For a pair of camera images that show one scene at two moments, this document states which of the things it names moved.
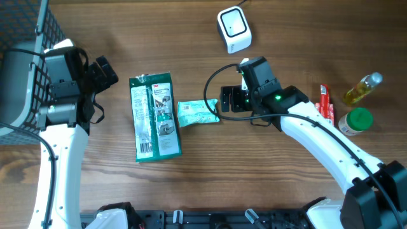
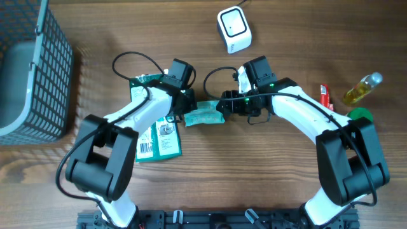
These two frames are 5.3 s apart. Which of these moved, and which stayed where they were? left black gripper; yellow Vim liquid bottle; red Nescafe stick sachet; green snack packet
Moved: left black gripper
Stayed: yellow Vim liquid bottle; red Nescafe stick sachet; green snack packet
